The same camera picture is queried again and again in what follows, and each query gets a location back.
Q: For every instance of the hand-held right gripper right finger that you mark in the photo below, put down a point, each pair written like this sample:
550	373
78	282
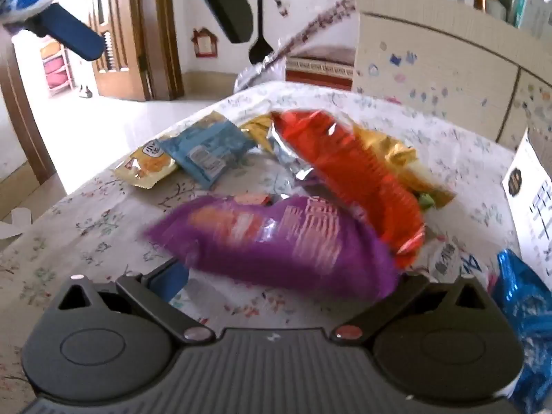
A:
405	293

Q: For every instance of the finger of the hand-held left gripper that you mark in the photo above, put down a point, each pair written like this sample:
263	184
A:
73	36
226	4

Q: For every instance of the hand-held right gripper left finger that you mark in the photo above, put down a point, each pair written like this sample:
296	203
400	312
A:
172	278

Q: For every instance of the purple snack bag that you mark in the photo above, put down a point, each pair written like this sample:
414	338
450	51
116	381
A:
267	246

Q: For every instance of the red noodle packet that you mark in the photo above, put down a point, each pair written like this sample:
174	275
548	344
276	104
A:
358	168

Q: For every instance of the cardboard box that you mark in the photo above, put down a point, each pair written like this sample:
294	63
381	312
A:
530	189

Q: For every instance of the pink shelf rack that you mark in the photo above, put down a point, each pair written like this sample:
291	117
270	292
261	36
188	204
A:
56	69

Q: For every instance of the wooden door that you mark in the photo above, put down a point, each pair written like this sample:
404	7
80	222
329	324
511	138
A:
125	30

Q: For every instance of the white printed packet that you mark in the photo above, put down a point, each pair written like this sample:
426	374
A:
448	263

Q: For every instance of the dark shoe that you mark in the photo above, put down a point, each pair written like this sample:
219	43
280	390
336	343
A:
84	91

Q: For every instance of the floral tablecloth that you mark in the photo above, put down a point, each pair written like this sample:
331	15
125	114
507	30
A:
108	233

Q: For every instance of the dried branches in plastic bag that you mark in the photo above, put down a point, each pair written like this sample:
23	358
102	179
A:
310	26

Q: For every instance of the red cardboard carton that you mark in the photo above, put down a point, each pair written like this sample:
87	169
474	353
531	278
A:
319	69

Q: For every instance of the yellow waffle packet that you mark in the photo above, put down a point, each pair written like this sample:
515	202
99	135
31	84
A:
149	164

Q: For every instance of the shiny blue bag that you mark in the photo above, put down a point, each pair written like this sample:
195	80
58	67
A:
526	310

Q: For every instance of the blue snack packet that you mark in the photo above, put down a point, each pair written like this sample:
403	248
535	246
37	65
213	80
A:
207	149

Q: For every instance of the gold chip bag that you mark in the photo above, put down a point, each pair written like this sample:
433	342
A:
388	146

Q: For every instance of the cream cabinet with stickers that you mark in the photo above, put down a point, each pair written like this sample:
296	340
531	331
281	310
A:
453	73

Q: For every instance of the white teal carton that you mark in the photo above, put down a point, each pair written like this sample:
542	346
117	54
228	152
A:
530	4

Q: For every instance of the red house wall sticker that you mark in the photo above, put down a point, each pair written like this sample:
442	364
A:
205	43

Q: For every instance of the black vase flower wall sticker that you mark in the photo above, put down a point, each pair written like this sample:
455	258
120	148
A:
258	47

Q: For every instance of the wooden door frame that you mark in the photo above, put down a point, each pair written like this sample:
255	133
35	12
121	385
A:
168	30

